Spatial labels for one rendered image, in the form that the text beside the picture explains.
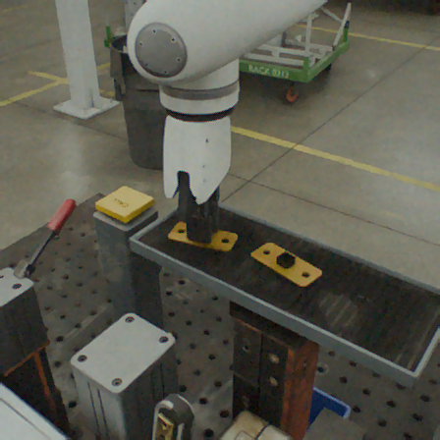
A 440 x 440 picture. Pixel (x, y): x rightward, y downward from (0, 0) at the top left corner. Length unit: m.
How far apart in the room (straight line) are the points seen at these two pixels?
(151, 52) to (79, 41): 3.57
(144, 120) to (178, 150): 2.55
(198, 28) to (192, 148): 0.16
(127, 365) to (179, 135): 0.25
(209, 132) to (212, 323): 0.71
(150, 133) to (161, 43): 2.69
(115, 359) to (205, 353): 0.56
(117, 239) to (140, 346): 0.20
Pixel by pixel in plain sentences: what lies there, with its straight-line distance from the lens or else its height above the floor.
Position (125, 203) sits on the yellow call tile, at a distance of 0.76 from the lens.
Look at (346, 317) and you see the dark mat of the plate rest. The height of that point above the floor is 1.16.
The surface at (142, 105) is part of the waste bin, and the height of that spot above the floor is 0.42.
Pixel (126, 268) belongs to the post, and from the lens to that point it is 0.78.
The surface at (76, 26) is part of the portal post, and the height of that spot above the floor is 0.63.
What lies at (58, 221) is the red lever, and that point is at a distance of 0.83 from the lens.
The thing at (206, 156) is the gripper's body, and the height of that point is 1.30.
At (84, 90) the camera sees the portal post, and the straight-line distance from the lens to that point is 4.12.
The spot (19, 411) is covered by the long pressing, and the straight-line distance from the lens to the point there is 0.73.
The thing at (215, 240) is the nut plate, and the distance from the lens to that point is 0.67.
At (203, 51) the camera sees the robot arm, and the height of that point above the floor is 1.43.
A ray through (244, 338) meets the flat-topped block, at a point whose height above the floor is 1.06.
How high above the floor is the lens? 1.56
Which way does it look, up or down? 34 degrees down
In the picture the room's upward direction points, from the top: straight up
